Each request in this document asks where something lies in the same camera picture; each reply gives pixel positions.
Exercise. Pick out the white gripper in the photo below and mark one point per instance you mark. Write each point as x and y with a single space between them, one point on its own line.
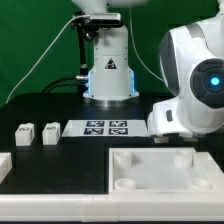
163 121

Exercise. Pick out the white square tabletop tray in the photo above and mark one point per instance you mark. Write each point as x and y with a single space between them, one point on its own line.
157 170

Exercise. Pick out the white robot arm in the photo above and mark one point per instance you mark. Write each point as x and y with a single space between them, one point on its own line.
191 60

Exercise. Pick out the white sheet with fiducial tags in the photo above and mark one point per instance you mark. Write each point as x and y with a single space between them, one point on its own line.
105 128

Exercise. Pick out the white left fence piece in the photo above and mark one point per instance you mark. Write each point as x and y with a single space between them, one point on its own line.
5 165

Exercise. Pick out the white right fence rail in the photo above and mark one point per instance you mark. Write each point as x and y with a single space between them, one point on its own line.
215 173

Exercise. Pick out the white fence rail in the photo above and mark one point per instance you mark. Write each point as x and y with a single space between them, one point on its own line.
112 208
215 173

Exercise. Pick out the white front fence rail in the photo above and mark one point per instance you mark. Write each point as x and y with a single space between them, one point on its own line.
112 208

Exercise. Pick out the black camera on stand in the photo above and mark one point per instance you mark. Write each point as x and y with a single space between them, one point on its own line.
83 40

